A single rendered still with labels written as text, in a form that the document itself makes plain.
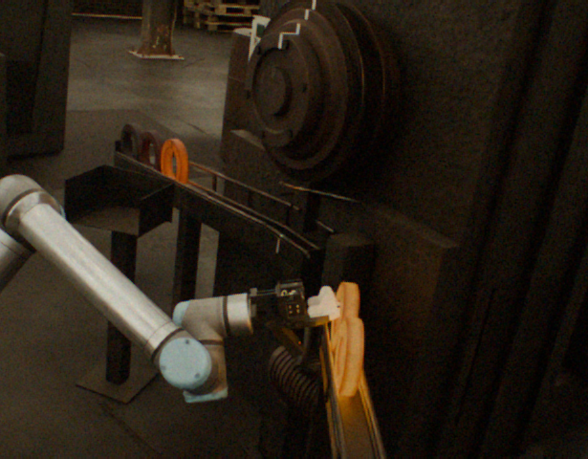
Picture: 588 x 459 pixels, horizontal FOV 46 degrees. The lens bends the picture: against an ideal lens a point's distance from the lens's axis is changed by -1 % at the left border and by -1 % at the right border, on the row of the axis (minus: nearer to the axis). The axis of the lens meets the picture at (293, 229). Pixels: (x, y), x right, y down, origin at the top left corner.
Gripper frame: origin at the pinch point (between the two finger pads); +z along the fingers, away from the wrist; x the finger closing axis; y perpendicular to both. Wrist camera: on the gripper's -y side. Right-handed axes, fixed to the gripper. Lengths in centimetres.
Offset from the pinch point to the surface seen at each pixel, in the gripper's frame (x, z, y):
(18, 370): 67, -112, -45
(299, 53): 32, -2, 51
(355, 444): -34.8, -1.6, -7.5
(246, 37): 332, -38, 24
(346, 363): -22.4, -1.2, 1.0
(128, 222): 66, -62, 3
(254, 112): 45, -16, 36
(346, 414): -25.1, -2.5, -8.3
